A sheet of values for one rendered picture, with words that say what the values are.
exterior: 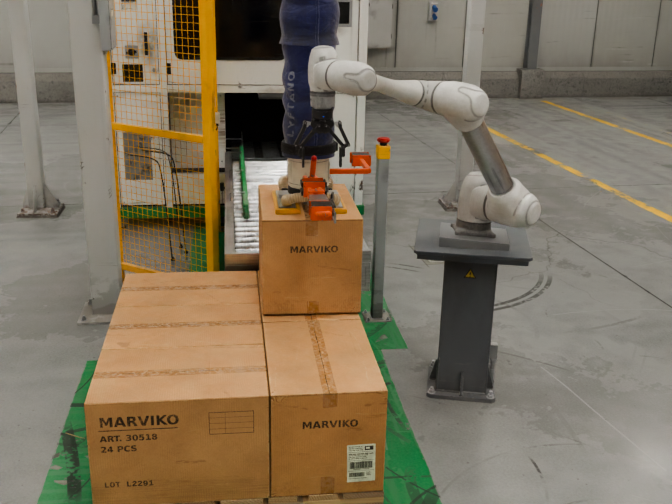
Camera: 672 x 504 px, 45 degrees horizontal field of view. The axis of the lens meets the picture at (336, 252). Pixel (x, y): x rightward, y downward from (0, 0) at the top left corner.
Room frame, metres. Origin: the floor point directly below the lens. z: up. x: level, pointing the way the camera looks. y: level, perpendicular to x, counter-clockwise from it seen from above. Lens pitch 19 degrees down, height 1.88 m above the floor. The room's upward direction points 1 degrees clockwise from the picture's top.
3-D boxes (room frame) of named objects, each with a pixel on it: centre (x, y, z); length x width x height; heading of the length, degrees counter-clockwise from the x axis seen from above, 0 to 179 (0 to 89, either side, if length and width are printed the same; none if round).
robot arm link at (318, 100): (2.91, 0.06, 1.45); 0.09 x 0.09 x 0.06
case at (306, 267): (3.37, 0.13, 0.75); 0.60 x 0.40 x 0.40; 7
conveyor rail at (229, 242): (4.80, 0.66, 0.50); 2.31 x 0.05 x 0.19; 8
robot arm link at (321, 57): (2.90, 0.05, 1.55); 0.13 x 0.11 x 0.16; 41
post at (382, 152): (4.32, -0.24, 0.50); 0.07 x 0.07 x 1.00; 8
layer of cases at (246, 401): (2.98, 0.39, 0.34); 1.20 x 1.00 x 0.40; 8
